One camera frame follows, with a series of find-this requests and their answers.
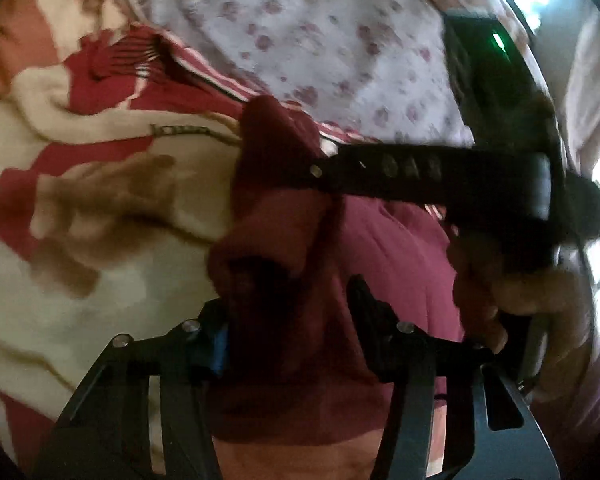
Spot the person's right forearm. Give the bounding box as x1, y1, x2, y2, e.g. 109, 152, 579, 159
527, 335, 600, 466

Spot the white floral bed sheet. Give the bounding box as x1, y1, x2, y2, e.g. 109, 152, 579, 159
112, 0, 481, 147

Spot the red and cream printed blanket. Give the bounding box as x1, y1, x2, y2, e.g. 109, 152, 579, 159
0, 0, 451, 480

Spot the pale pink curtain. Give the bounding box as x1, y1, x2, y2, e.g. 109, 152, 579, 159
562, 7, 600, 173

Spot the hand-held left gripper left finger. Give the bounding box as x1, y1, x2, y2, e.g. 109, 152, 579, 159
31, 299, 231, 480

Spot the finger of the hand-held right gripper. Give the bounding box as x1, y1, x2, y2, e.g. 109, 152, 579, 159
307, 142, 554, 222

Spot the person's right hand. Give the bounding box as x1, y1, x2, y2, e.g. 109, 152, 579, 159
451, 232, 595, 404

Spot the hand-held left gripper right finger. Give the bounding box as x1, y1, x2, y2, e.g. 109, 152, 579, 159
346, 274, 562, 480

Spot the maroon garment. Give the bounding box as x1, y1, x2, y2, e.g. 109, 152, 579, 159
206, 94, 467, 447

